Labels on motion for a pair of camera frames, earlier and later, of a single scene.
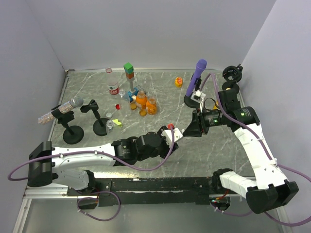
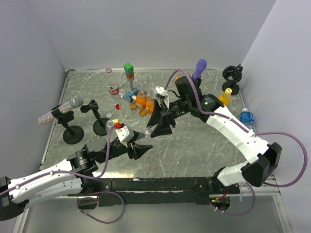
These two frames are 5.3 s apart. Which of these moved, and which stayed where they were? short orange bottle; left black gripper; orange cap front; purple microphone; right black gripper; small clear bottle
Moved: right black gripper; left black gripper
Stayed: orange cap front; small clear bottle; short orange bottle; purple microphone
